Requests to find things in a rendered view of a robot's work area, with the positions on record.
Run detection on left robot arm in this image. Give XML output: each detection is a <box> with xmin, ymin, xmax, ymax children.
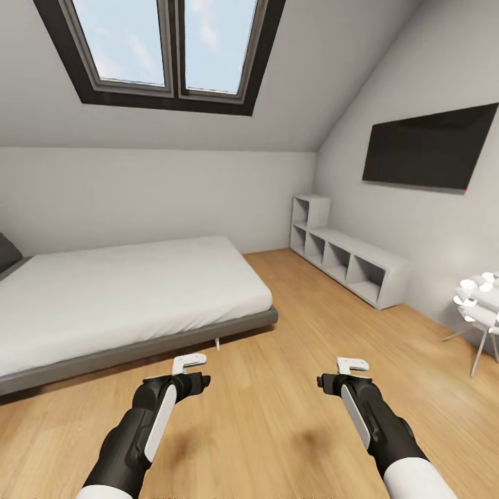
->
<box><xmin>76</xmin><ymin>353</ymin><xmax>211</xmax><ymax>499</ymax></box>

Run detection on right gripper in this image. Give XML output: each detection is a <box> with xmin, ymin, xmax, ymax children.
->
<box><xmin>317</xmin><ymin>374</ymin><xmax>347</xmax><ymax>398</ymax></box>

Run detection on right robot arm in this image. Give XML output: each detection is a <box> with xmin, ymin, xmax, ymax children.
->
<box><xmin>317</xmin><ymin>358</ymin><xmax>457</xmax><ymax>499</ymax></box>

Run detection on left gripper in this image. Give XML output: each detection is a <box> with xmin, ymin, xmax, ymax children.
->
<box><xmin>174</xmin><ymin>372</ymin><xmax>211</xmax><ymax>400</ymax></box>

